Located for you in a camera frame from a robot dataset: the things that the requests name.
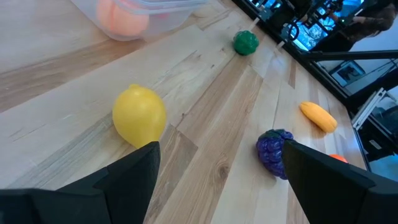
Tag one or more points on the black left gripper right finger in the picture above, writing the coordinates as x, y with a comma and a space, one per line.
329, 193

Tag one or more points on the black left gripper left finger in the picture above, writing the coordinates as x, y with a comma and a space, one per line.
118, 196

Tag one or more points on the orange toy pumpkin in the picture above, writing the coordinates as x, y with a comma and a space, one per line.
339, 158

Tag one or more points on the purple toy grapes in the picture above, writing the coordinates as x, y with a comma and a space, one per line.
271, 152

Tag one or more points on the yellow toy banana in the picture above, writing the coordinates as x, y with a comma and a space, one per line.
318, 116

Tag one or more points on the yellow toy lemon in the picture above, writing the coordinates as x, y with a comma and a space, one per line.
138, 115

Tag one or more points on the dark green toy pepper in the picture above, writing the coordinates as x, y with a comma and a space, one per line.
245, 43

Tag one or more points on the peach toy fruit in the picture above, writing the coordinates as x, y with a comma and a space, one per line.
119, 18

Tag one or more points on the clear plastic tupperware container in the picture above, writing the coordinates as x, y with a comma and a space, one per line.
174, 15

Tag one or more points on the person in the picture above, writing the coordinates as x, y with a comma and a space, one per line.
373, 21

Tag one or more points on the black aluminium table frame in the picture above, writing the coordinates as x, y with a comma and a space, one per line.
320, 74

